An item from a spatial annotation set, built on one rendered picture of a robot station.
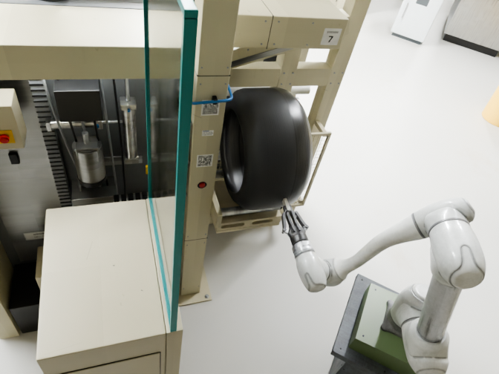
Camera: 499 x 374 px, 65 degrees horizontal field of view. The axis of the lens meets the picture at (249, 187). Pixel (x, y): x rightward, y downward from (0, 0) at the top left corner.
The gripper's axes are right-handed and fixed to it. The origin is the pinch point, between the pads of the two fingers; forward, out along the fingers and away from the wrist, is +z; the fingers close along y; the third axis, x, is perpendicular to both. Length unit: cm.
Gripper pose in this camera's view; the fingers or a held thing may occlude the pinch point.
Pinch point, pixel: (286, 205)
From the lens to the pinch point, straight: 183.0
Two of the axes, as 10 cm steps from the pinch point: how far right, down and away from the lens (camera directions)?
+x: -2.0, 5.9, 7.8
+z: -2.6, -8.0, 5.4
